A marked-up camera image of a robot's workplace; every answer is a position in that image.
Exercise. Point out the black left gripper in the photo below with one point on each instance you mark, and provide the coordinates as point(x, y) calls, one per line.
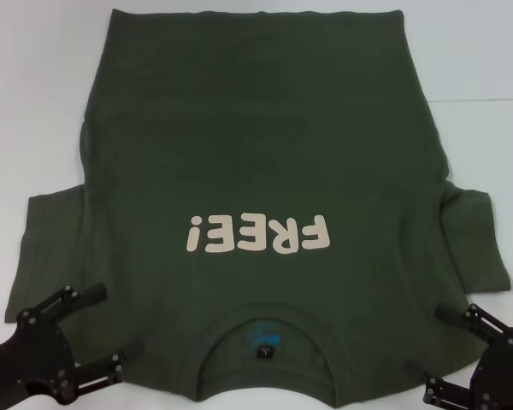
point(34, 354)

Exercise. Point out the dark green FREE! t-shirt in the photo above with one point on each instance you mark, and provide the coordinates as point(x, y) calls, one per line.
point(256, 162)

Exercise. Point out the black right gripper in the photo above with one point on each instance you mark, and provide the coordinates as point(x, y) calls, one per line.
point(504, 376)

